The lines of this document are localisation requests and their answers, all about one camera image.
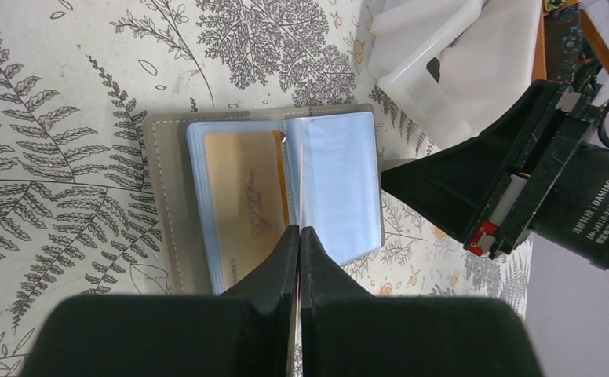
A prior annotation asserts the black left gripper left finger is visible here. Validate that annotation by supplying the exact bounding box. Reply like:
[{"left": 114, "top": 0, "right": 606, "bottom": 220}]
[{"left": 21, "top": 225, "right": 300, "bottom": 376}]

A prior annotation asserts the floral table mat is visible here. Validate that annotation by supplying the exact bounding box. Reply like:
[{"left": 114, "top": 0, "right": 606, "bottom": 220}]
[{"left": 0, "top": 1, "right": 532, "bottom": 376}]

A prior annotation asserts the white plastic card box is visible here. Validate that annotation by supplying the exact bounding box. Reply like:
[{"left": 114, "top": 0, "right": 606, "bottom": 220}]
[{"left": 368, "top": 1, "right": 541, "bottom": 148}]

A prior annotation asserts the grey blue card holder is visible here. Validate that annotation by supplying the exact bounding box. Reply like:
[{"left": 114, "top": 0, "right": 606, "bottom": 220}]
[{"left": 143, "top": 104, "right": 385, "bottom": 295}]

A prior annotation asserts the orange wooden divider tray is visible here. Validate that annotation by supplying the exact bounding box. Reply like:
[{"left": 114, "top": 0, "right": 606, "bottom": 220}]
[{"left": 532, "top": 1, "right": 582, "bottom": 82}]

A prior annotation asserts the black card sleeve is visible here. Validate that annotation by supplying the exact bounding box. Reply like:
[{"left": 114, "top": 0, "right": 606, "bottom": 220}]
[{"left": 426, "top": 57, "right": 440, "bottom": 82}]

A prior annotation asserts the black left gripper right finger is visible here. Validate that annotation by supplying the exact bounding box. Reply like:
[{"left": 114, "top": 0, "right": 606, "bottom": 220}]
[{"left": 300, "top": 227, "right": 542, "bottom": 376}]

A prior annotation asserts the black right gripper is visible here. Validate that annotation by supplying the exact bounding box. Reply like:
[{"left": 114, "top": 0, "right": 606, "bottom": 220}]
[{"left": 381, "top": 80, "right": 609, "bottom": 270}]

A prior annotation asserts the gold credit card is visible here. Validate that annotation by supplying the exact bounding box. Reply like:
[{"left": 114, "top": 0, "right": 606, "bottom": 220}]
[{"left": 204, "top": 130, "right": 289, "bottom": 292}]

